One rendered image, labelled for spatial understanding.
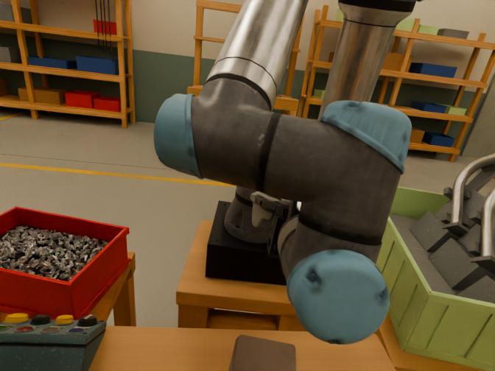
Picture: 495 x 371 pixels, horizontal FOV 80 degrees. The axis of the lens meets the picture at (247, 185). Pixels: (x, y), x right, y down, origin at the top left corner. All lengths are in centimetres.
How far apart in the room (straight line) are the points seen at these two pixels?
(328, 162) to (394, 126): 6
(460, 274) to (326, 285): 76
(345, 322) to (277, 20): 30
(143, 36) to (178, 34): 60
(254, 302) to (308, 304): 47
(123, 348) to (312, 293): 39
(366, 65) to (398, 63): 524
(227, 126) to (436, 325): 64
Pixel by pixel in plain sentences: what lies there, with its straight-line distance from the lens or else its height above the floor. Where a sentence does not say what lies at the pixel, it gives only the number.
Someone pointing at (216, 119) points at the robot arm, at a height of 129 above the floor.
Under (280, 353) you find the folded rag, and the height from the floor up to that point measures 93.
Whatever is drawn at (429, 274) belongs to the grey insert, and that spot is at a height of 85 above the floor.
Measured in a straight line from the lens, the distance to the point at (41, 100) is 609.
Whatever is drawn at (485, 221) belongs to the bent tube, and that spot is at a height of 101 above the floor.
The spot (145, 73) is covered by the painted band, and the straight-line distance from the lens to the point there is 588.
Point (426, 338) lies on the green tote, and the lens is 80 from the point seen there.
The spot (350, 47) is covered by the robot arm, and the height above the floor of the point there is 138.
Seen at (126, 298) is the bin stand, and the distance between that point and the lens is 96.
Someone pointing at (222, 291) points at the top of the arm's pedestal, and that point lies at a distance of 71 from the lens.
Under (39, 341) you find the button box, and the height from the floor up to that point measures 95.
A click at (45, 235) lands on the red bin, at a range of 89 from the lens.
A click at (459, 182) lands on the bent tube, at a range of 119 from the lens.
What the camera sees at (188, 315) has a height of 78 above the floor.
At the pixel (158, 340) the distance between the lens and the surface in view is 57.
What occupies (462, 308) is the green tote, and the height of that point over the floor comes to 94.
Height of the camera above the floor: 134
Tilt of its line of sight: 23 degrees down
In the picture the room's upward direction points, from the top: 7 degrees clockwise
